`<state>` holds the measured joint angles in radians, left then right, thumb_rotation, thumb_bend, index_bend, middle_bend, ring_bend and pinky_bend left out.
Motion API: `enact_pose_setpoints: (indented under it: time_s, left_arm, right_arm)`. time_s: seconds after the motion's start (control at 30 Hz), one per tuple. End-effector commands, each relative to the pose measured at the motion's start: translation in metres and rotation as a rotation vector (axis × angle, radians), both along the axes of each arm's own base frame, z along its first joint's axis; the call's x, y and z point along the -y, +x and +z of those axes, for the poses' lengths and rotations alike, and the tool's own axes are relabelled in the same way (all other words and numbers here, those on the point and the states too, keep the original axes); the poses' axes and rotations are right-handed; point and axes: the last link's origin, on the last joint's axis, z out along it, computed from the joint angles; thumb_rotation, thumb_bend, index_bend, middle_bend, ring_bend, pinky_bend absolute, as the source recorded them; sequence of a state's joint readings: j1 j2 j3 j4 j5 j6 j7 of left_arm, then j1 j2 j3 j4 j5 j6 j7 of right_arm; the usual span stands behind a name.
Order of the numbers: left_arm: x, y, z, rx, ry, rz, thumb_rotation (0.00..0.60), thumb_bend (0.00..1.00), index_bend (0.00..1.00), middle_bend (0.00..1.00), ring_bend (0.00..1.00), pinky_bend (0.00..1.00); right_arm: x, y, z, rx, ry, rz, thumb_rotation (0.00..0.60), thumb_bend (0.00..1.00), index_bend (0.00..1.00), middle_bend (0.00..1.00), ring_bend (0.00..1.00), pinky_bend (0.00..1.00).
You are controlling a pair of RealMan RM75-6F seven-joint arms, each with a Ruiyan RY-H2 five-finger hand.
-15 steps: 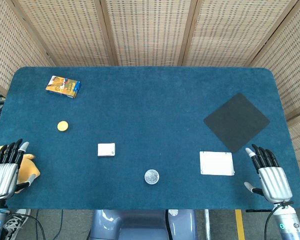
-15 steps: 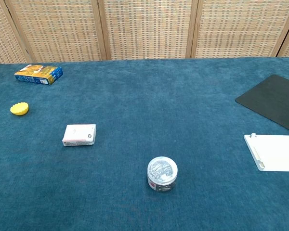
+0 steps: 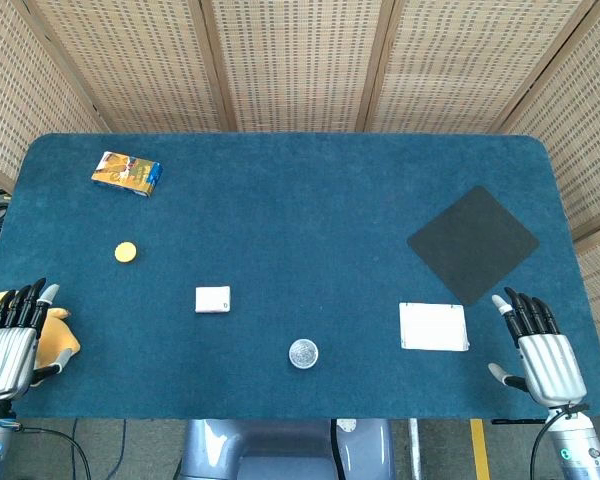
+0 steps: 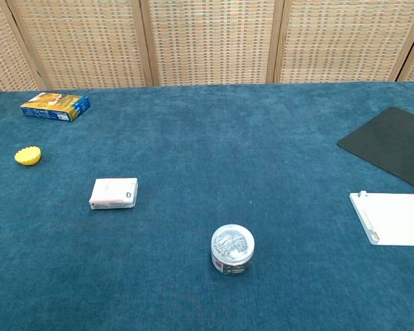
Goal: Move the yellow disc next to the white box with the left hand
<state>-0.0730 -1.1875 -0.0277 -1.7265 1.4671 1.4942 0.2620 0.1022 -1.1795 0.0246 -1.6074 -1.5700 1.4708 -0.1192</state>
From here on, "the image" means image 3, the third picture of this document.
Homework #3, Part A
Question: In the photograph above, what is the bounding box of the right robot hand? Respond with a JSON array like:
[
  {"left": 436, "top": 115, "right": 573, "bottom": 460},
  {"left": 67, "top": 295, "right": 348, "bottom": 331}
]
[{"left": 487, "top": 286, "right": 588, "bottom": 410}]

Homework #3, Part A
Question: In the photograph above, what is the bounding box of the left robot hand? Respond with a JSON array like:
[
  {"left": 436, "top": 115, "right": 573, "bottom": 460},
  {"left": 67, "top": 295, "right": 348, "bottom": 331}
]
[{"left": 0, "top": 277, "right": 74, "bottom": 401}]

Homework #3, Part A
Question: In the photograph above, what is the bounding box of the yellow plush toy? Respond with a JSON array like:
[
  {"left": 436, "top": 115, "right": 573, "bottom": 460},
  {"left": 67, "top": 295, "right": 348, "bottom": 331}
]
[{"left": 0, "top": 290, "right": 82, "bottom": 386}]

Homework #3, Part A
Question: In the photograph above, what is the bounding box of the white flat rectangular box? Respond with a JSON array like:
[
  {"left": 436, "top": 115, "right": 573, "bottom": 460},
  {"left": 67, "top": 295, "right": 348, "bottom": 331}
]
[{"left": 398, "top": 301, "right": 471, "bottom": 353}]

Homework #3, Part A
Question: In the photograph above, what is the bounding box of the black square mat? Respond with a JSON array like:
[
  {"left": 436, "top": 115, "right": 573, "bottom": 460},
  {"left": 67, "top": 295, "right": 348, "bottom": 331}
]
[{"left": 406, "top": 185, "right": 541, "bottom": 306}]

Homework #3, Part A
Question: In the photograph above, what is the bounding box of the small white square box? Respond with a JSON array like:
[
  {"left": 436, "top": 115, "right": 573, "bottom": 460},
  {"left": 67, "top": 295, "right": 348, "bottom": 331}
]
[{"left": 195, "top": 285, "right": 232, "bottom": 314}]

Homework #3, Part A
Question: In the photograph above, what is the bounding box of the orange printed carton box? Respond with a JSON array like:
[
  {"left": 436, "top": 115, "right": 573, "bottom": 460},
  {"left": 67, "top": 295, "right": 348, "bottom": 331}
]
[{"left": 90, "top": 150, "right": 163, "bottom": 199}]

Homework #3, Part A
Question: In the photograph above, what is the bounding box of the blue-grey robot torso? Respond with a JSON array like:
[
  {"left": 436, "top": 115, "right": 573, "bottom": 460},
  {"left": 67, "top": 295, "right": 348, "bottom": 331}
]
[{"left": 174, "top": 417, "right": 397, "bottom": 480}]

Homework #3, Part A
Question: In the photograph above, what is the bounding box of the blue table cloth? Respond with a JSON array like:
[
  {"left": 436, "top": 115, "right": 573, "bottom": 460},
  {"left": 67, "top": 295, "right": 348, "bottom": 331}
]
[{"left": 0, "top": 132, "right": 600, "bottom": 420}]

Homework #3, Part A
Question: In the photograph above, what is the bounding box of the bamboo folding screen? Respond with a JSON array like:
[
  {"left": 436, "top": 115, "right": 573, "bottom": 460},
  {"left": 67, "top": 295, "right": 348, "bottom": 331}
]
[{"left": 0, "top": 0, "right": 600, "bottom": 396}]

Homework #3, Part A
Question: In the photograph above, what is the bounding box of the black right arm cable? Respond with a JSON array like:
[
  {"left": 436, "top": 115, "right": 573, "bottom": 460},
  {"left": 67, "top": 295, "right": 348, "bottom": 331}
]
[{"left": 529, "top": 405, "right": 581, "bottom": 480}]

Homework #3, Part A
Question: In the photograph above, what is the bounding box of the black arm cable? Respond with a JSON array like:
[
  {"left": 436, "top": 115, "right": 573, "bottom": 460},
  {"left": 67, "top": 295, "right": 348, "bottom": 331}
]
[
  {"left": 529, "top": 405, "right": 581, "bottom": 480},
  {"left": 9, "top": 424, "right": 93, "bottom": 480}
]

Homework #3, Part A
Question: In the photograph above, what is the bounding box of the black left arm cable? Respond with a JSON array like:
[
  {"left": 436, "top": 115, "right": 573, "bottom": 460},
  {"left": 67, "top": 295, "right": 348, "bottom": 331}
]
[{"left": 9, "top": 424, "right": 93, "bottom": 480}]

